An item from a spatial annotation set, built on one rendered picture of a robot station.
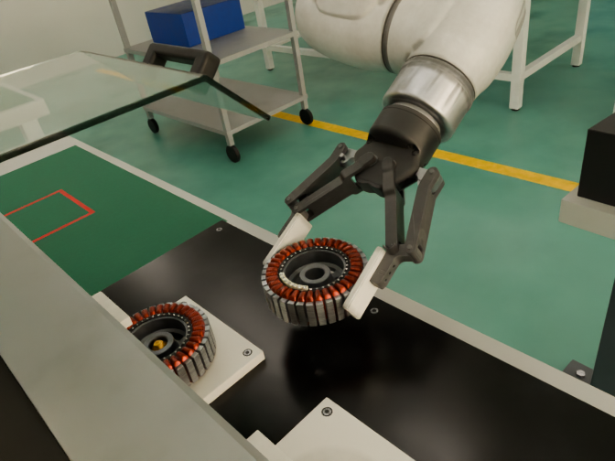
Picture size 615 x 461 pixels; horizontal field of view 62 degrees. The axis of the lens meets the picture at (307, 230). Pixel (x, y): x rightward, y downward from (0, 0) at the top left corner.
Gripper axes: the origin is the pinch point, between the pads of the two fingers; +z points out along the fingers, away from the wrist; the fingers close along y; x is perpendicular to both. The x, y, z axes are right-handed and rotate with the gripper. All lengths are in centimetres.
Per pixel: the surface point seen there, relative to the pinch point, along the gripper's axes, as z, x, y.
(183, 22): -101, -76, 227
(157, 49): -10.3, 19.8, 18.0
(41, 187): 9, -5, 76
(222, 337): 10.9, -0.1, 6.6
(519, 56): -175, -163, 91
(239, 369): 12.4, 0.7, 1.4
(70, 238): 13, -2, 50
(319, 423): 11.8, 0.4, -9.4
